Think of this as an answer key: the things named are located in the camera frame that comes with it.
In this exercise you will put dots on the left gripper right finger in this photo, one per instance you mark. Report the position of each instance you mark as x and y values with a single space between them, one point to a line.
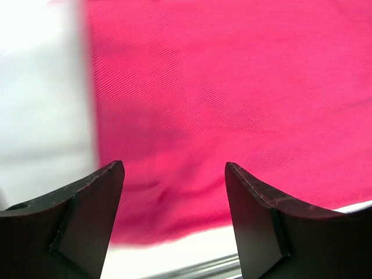
279 236

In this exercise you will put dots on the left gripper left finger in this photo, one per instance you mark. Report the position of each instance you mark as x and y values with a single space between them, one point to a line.
64 233

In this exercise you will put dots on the pink trousers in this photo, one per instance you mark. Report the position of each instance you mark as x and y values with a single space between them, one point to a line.
282 88

